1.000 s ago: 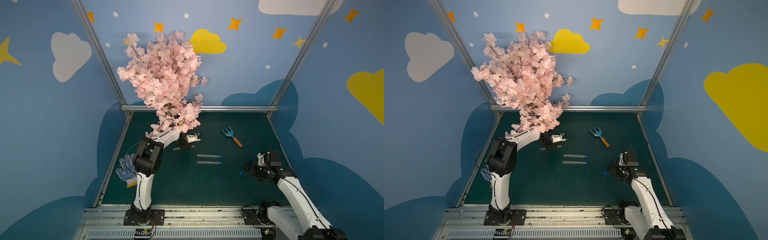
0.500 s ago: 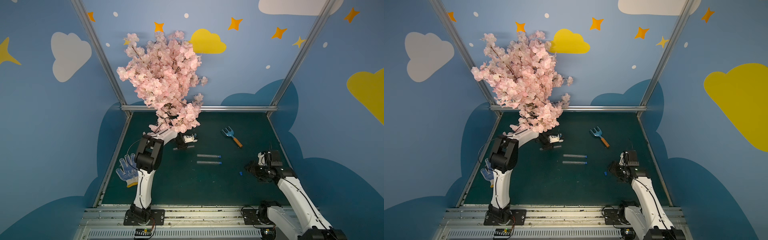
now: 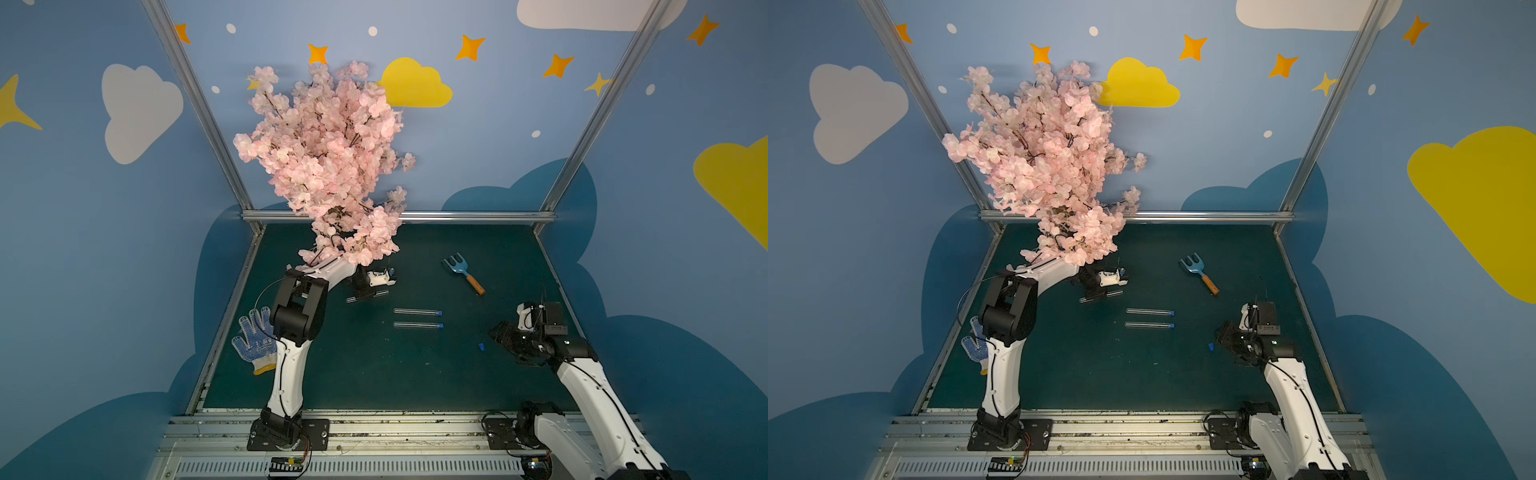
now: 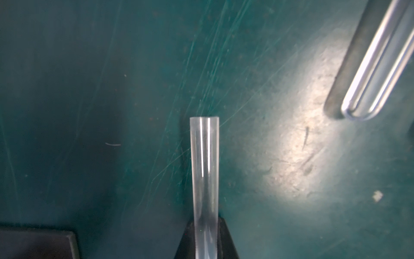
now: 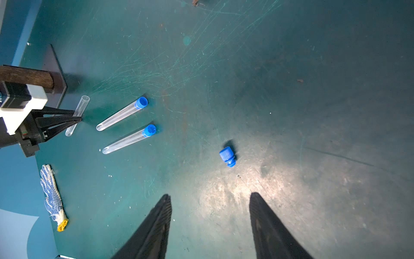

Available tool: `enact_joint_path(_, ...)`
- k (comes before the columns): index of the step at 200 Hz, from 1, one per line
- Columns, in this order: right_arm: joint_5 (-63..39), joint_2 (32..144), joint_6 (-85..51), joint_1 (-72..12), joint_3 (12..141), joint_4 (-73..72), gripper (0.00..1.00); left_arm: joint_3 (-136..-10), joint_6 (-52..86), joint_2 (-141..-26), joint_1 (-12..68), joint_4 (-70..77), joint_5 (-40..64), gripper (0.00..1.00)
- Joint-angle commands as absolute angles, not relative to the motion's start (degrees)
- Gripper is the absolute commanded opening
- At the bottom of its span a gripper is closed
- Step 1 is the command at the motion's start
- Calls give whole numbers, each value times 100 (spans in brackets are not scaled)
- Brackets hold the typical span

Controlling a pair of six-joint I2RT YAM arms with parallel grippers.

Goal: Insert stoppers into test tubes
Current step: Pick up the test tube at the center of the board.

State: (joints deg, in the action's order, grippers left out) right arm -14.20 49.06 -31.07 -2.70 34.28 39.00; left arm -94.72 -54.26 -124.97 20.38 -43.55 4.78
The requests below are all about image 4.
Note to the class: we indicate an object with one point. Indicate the pink artificial cherry blossom tree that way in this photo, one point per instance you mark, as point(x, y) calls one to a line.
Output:
point(32, 243)

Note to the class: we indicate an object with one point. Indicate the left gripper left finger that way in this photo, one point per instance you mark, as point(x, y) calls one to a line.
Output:
point(186, 248)

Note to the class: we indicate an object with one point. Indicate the clear test tube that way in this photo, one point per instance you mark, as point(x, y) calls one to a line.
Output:
point(384, 61)
point(205, 147)

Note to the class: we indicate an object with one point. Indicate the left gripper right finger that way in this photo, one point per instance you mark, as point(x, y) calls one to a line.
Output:
point(226, 247)

